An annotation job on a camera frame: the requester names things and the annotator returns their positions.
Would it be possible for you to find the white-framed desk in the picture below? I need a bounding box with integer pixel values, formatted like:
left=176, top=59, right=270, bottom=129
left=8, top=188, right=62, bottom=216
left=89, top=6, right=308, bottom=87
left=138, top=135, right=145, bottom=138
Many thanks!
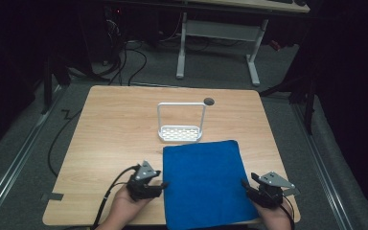
left=175, top=0, right=311, bottom=87

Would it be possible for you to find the black floor cable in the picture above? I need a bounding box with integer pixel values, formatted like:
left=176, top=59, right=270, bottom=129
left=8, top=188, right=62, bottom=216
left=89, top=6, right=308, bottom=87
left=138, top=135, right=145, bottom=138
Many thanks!
left=47, top=108, right=82, bottom=178

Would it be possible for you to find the dark metal stand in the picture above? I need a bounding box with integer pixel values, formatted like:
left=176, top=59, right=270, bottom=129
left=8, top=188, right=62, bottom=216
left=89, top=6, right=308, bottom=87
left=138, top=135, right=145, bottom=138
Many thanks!
left=40, top=56, right=72, bottom=115
left=259, top=75, right=318, bottom=135

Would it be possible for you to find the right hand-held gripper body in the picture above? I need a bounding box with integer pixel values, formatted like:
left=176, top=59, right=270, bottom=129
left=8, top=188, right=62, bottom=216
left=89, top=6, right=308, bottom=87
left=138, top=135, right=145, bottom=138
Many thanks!
left=250, top=171, right=301, bottom=210

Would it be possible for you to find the bundle of black cables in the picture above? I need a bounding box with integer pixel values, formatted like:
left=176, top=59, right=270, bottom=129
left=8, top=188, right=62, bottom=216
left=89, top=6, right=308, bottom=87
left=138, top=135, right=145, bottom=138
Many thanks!
left=99, top=9, right=149, bottom=87

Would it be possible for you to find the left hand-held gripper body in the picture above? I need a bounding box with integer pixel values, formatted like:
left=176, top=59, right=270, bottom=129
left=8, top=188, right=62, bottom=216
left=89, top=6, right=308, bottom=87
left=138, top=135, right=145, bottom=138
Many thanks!
left=126, top=160, right=162, bottom=202

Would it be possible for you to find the metal floor rail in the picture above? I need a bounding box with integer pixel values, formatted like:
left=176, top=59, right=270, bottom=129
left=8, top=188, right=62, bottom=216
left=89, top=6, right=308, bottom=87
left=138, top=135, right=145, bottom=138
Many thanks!
left=291, top=103, right=355, bottom=230
left=0, top=85, right=65, bottom=224

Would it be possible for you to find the person's left hand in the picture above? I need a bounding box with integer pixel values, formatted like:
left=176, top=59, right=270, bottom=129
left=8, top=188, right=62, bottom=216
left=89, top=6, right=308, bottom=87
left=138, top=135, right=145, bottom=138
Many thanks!
left=112, top=183, right=156, bottom=225

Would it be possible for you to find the blue cloth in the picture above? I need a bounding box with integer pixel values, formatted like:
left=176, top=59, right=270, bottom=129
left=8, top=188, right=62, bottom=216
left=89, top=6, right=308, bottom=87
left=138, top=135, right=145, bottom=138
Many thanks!
left=162, top=139, right=261, bottom=230

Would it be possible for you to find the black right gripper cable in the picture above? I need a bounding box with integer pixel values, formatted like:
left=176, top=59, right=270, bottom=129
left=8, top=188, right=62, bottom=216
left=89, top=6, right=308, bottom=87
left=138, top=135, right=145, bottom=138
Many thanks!
left=279, top=195, right=297, bottom=230

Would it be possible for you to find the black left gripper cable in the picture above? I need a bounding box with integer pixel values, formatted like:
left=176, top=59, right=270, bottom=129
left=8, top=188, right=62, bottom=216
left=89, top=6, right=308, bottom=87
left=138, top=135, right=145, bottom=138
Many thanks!
left=90, top=164, right=141, bottom=230

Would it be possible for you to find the white rack with handle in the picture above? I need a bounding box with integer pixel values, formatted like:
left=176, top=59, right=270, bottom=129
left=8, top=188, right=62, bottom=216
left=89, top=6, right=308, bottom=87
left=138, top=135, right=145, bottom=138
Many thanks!
left=156, top=102, right=207, bottom=144

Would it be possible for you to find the person's right hand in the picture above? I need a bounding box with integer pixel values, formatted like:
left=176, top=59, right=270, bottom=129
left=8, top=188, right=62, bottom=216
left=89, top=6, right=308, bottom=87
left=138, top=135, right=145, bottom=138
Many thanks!
left=254, top=200, right=294, bottom=230

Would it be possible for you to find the grey tape patch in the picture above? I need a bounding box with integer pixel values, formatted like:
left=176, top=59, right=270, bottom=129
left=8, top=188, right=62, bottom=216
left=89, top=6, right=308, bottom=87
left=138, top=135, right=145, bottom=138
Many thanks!
left=40, top=192, right=65, bottom=202

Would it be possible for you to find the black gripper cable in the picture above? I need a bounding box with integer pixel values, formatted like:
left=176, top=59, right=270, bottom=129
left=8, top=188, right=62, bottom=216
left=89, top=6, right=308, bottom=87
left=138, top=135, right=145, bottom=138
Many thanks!
left=279, top=195, right=297, bottom=230
left=90, top=164, right=141, bottom=230

